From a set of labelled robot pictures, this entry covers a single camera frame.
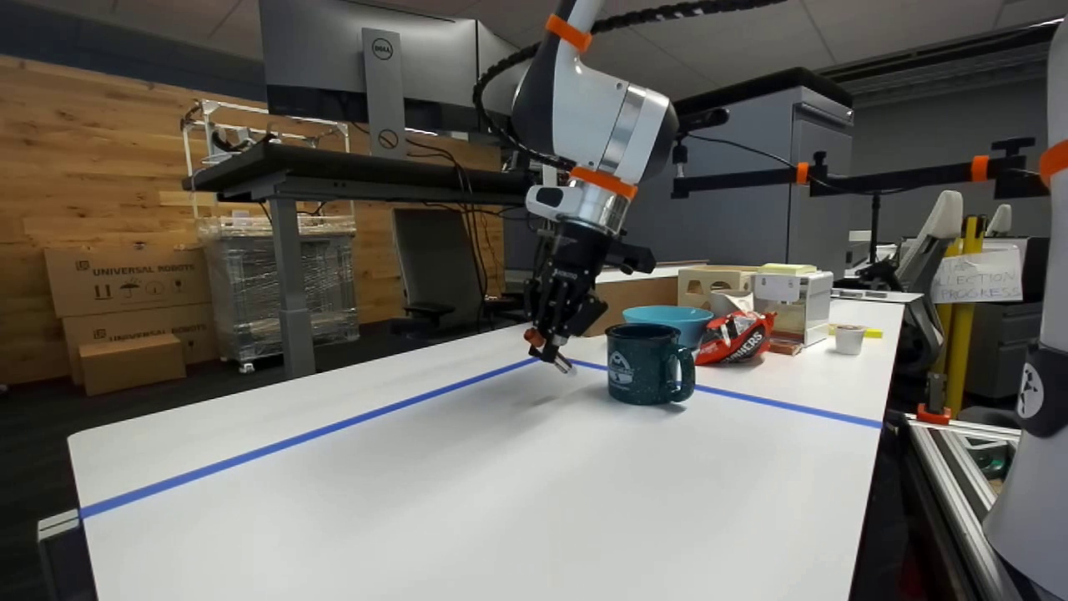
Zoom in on stacked flat cardboard boxes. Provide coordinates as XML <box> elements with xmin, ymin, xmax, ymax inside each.
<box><xmin>44</xmin><ymin>241</ymin><xmax>219</xmax><ymax>379</ymax></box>

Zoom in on black standing desk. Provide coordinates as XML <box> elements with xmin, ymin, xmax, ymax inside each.
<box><xmin>186</xmin><ymin>142</ymin><xmax>532</xmax><ymax>377</ymax></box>

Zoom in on brown cardboard box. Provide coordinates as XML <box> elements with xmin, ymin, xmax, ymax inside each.
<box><xmin>591</xmin><ymin>270</ymin><xmax>677</xmax><ymax>334</ymax></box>

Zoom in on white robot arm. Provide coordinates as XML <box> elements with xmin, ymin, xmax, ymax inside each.
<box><xmin>471</xmin><ymin>0</ymin><xmax>780</xmax><ymax>372</ymax></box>

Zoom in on light wooden block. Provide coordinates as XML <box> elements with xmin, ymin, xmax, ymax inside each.
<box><xmin>677</xmin><ymin>265</ymin><xmax>754</xmax><ymax>307</ymax></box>

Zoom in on red snack bag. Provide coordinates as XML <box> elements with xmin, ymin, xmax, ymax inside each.
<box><xmin>695</xmin><ymin>310</ymin><xmax>776</xmax><ymax>366</ymax></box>

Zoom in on wrapped pallet stack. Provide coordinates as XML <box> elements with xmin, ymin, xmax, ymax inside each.
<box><xmin>201</xmin><ymin>217</ymin><xmax>364</xmax><ymax>372</ymax></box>

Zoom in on white small box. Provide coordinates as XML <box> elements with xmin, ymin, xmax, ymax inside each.
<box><xmin>753</xmin><ymin>268</ymin><xmax>835</xmax><ymax>353</ymax></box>

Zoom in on blue tape line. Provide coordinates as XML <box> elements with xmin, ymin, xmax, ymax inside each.
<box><xmin>77</xmin><ymin>349</ymin><xmax>886</xmax><ymax>525</ymax></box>

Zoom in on small white cup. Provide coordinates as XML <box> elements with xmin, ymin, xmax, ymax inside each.
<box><xmin>835</xmin><ymin>325</ymin><xmax>864</xmax><ymax>356</ymax></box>

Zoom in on dark teal ceramic mug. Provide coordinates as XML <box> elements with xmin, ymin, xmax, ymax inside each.
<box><xmin>609</xmin><ymin>325</ymin><xmax>695</xmax><ymax>408</ymax></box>

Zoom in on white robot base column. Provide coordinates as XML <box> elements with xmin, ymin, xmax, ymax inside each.
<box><xmin>984</xmin><ymin>19</ymin><xmax>1068</xmax><ymax>601</ymax></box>

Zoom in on light blue plastic bowl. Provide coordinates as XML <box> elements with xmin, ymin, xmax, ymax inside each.
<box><xmin>624</xmin><ymin>303</ymin><xmax>711</xmax><ymax>346</ymax></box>

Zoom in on grey Dell monitor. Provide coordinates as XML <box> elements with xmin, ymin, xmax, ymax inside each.
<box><xmin>259</xmin><ymin>0</ymin><xmax>513</xmax><ymax>132</ymax></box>

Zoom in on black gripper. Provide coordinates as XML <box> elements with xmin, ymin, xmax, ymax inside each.
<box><xmin>526</xmin><ymin>224</ymin><xmax>657</xmax><ymax>353</ymax></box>

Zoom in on orange capped white marker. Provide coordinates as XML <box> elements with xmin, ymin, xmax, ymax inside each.
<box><xmin>526</xmin><ymin>327</ymin><xmax>573</xmax><ymax>374</ymax></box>

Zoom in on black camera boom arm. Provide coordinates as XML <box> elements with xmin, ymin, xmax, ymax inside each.
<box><xmin>671</xmin><ymin>137</ymin><xmax>1049</xmax><ymax>198</ymax></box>

